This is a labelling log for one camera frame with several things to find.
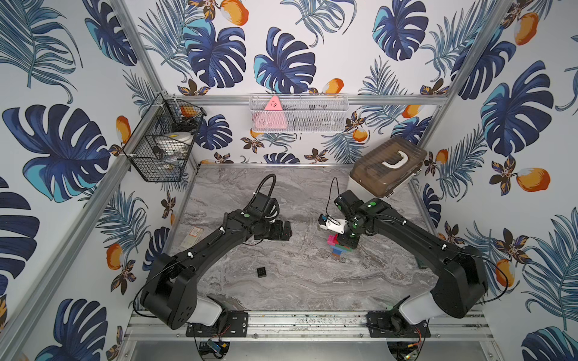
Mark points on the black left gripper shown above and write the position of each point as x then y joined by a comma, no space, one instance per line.
284,230

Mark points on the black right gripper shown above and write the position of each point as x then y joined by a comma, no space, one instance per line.
349,243

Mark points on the light blue lego brick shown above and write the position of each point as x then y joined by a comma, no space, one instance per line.
335,250

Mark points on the green lego brick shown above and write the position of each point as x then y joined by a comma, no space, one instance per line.
343,248

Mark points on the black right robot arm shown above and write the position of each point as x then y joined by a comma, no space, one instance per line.
461,276

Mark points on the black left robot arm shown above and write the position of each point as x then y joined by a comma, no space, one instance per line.
170,292

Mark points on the black lego brick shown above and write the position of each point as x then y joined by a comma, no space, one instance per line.
261,271

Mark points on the brown lidded storage box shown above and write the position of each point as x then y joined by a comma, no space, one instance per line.
384,169

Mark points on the pink triangle object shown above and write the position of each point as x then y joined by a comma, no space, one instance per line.
271,118

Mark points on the white object in basket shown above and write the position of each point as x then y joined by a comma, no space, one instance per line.
174,143

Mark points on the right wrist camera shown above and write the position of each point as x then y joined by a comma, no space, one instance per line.
326,222

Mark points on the white wire shelf basket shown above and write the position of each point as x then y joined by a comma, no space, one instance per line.
307,112

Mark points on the black wire basket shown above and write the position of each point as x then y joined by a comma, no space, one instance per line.
163,116

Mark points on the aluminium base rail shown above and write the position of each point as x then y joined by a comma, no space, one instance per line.
351,326

